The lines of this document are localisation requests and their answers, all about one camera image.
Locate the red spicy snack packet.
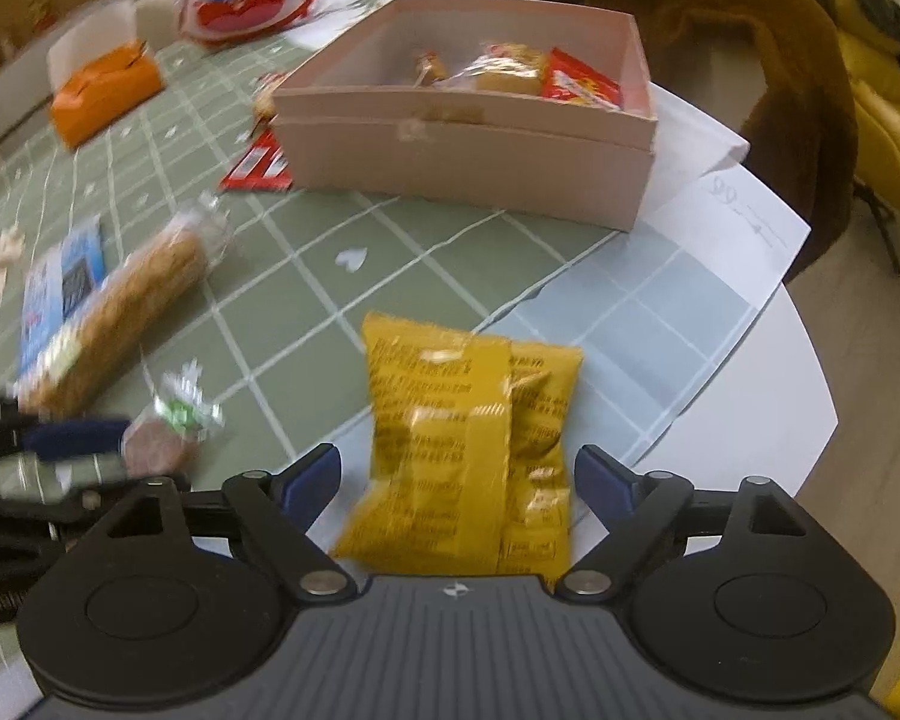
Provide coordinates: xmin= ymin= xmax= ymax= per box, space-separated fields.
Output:
xmin=219 ymin=127 xmax=293 ymax=193

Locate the long biscuit pack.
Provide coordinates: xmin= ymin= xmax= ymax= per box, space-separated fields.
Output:
xmin=15 ymin=191 xmax=233 ymax=421

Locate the small red snack packet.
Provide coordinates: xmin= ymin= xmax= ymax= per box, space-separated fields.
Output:
xmin=541 ymin=47 xmax=622 ymax=110

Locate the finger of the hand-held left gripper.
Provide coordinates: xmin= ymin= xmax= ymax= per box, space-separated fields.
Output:
xmin=0 ymin=397 xmax=133 ymax=461
xmin=0 ymin=457 xmax=130 ymax=520

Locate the gold wrapped candy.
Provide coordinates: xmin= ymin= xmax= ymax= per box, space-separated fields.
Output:
xmin=253 ymin=73 xmax=290 ymax=125

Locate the brown cake clear packet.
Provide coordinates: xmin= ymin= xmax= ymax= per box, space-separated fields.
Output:
xmin=120 ymin=360 xmax=223 ymax=482

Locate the orange tissue box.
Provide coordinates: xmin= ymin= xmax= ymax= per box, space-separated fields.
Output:
xmin=49 ymin=41 xmax=164 ymax=149

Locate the pink cardboard box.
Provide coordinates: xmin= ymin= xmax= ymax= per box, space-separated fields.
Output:
xmin=270 ymin=0 xmax=659 ymax=233

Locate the dark blue panel snack packet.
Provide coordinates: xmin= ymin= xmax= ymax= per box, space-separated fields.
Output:
xmin=52 ymin=216 xmax=106 ymax=320

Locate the brown fuzzy coat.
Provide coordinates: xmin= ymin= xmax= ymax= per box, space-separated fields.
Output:
xmin=583 ymin=0 xmax=860 ymax=283

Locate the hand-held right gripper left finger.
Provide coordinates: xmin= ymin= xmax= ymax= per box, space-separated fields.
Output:
xmin=105 ymin=442 xmax=359 ymax=602

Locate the white dining chair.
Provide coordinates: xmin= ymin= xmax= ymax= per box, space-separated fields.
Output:
xmin=133 ymin=0 xmax=181 ymax=50

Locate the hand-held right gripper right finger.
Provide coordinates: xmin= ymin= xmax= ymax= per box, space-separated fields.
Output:
xmin=555 ymin=444 xmax=809 ymax=602

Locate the written white paper sheet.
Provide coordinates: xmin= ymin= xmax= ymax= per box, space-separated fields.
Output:
xmin=630 ymin=165 xmax=812 ymax=316

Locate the round bread packet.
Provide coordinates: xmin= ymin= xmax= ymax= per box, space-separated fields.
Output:
xmin=450 ymin=41 xmax=553 ymax=98

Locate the yellow snack packet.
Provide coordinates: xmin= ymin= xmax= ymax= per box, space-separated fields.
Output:
xmin=495 ymin=341 xmax=586 ymax=590
xmin=334 ymin=311 xmax=515 ymax=580

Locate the white tissue sheet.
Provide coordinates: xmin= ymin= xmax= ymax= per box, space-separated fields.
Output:
xmin=46 ymin=0 xmax=140 ymax=87

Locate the light blue snack packet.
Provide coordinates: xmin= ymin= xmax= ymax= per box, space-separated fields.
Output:
xmin=16 ymin=255 xmax=70 ymax=383

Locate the yellow coat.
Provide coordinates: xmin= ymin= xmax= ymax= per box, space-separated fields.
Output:
xmin=832 ymin=0 xmax=900 ymax=226

